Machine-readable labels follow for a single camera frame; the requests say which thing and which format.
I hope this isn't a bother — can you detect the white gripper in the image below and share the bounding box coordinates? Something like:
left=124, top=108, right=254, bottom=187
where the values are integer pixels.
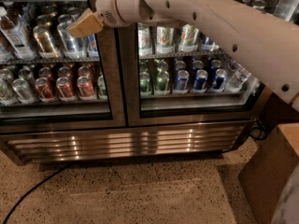
left=66, top=0, right=125, bottom=38

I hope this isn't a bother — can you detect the glass fridge door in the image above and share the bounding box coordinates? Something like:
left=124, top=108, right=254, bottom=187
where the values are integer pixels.
left=0, top=0, right=124, bottom=134
left=111, top=0, right=299, bottom=128

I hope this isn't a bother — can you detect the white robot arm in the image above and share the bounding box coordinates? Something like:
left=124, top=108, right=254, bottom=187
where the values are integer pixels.
left=72, top=0, right=299, bottom=156

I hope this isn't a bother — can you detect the stainless steel fridge base grille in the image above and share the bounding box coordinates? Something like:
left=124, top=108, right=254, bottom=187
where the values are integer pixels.
left=1, top=119, right=256, bottom=165

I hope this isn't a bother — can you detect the silver can upper shelf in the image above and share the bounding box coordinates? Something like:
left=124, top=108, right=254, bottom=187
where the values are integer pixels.
left=57, top=22, right=86, bottom=59

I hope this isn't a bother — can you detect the gold can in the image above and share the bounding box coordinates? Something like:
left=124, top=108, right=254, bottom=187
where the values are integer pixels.
left=33, top=25, right=61, bottom=59

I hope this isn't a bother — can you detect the green white can left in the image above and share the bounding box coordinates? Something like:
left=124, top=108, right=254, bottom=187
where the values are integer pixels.
left=137, top=23, right=152, bottom=56

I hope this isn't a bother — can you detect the green white can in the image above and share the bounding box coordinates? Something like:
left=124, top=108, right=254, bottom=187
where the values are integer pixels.
left=178, top=24, right=199, bottom=52
left=156, top=26, right=175, bottom=54
left=137, top=23, right=152, bottom=56

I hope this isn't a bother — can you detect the red soda can right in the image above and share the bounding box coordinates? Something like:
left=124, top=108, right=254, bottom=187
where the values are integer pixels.
left=77, top=77, right=96, bottom=100

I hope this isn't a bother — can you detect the red soda can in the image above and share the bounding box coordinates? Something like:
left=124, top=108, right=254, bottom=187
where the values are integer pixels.
left=77, top=77, right=96, bottom=100
left=56, top=77, right=77, bottom=102
left=35, top=77, right=56, bottom=102

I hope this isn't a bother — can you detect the red soda can middle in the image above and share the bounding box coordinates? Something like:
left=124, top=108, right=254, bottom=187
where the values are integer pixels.
left=56, top=77, right=77, bottom=102

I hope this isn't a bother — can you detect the labelled drink bottle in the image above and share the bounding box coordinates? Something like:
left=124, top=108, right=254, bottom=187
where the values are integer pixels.
left=0, top=7, right=36, bottom=60

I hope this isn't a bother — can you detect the green white can middle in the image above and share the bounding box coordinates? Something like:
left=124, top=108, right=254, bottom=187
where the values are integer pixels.
left=156, top=26, right=175, bottom=54

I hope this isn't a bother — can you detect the red soda can left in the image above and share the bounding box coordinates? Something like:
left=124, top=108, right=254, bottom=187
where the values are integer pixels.
left=35, top=77, right=56, bottom=102

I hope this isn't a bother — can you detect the silver can lower left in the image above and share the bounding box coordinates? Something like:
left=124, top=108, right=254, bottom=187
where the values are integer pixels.
left=12, top=78, right=36, bottom=104

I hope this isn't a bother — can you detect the green white can right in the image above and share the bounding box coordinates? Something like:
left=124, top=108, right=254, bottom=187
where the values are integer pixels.
left=178, top=24, right=199, bottom=52

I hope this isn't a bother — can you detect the blue can left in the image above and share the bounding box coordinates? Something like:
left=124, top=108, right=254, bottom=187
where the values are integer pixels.
left=173, top=70, right=190, bottom=93

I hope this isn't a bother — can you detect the silver blue can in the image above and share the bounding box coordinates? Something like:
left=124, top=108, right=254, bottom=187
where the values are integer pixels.
left=201, top=35, right=220, bottom=51

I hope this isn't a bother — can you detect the blue can middle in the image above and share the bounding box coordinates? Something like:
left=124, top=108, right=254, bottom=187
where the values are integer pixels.
left=192, top=69, right=208, bottom=93

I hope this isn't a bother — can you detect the blue can right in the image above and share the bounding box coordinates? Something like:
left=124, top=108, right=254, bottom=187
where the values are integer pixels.
left=210, top=69, right=227, bottom=91

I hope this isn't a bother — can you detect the clear water bottle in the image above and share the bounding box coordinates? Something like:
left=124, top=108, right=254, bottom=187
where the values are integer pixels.
left=226, top=67, right=250, bottom=92

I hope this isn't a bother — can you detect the brown cardboard box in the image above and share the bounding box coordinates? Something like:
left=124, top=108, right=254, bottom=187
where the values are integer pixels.
left=238, top=123, right=299, bottom=224

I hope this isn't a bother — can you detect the black floor cable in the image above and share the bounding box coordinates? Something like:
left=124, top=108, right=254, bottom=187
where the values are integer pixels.
left=2, top=161, right=76, bottom=224

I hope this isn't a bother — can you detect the black cable bundle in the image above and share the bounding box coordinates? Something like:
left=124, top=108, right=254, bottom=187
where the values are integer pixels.
left=248, top=118, right=269, bottom=142

